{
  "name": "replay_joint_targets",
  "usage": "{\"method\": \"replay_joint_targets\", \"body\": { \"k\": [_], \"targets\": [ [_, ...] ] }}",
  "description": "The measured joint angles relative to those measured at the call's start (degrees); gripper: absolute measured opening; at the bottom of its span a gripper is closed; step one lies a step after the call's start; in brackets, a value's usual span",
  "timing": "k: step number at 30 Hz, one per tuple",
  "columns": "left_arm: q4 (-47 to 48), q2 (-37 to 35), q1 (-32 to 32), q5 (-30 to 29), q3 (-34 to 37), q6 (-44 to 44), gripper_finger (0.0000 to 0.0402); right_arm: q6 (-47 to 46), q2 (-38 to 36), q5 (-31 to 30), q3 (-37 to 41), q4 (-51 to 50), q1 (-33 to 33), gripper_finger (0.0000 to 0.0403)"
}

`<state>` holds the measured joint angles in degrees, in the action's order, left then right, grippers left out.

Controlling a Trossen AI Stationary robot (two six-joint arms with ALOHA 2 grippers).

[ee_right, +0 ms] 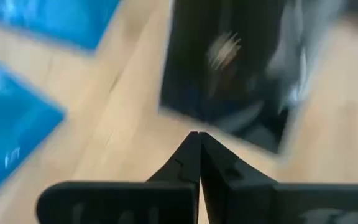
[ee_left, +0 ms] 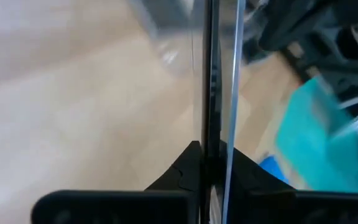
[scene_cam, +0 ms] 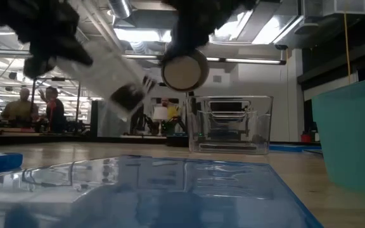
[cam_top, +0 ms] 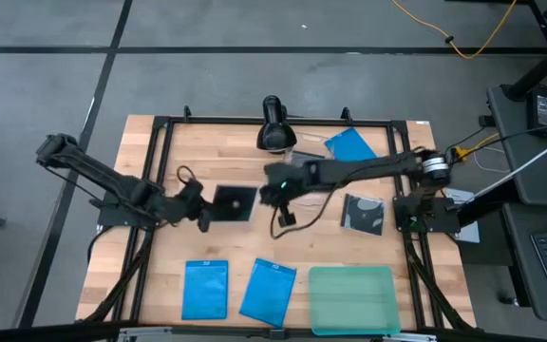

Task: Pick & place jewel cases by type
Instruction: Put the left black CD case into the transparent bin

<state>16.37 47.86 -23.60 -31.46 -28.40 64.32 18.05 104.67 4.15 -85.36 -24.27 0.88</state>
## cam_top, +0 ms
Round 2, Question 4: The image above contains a black diagonal strut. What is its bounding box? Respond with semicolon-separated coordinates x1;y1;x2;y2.
448;182;517;228

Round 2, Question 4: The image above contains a black aluminium table frame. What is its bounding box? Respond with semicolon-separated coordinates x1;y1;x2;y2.
76;104;478;333

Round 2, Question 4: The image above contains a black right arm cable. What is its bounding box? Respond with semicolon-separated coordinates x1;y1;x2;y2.
270;182;349;240

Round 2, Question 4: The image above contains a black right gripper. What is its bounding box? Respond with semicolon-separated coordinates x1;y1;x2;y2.
257;162;304;208

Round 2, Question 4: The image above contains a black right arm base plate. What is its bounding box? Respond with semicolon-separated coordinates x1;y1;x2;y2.
393;195;461;234

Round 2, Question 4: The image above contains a silver aluminium extrusion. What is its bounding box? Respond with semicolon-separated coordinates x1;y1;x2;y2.
484;131;547;191

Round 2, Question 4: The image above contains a black CD jewel case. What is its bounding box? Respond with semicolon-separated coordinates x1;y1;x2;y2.
340;193;387;238
211;184;259;223

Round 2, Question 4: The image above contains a blue Blu-ray case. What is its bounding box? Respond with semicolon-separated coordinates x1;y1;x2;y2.
238;257;298;330
324;126;379;162
180;259;230;321

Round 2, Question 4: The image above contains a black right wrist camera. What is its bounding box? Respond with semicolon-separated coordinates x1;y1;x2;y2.
277;202;298;228

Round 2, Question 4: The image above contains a black rig beam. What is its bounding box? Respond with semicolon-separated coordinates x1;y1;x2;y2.
0;320;547;342

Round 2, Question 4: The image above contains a yellow power plug cable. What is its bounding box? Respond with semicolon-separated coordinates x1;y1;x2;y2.
453;132;500;162

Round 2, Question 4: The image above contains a black barcode scanner on stand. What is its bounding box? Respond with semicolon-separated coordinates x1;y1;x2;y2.
255;94;298;154

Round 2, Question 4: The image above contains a yellow extension cable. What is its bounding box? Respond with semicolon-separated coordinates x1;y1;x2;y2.
390;0;519;61

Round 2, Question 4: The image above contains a black desk foot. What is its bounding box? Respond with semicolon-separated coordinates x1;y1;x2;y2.
500;45;547;102

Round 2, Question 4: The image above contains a light grey control box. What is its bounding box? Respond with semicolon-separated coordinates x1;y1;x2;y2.
443;187;481;244

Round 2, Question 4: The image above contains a teal translucent plastic tray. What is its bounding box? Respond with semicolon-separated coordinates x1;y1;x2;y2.
307;265;402;337

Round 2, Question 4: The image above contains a clear plastic bin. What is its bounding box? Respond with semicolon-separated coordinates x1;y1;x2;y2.
277;125;346;206

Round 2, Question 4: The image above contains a dark grey desk top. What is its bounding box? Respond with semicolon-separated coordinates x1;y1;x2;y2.
485;84;547;206
500;203;547;324

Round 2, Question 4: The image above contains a black power adapter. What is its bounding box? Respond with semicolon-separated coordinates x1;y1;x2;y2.
525;87;547;141

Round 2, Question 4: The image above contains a clear plastic tray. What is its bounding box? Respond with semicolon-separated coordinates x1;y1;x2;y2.
291;150;327;170

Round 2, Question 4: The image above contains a silver rig rail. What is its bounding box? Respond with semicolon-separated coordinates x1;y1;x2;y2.
117;326;175;342
381;331;439;342

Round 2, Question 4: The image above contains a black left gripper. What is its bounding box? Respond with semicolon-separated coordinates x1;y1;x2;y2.
173;180;221;224

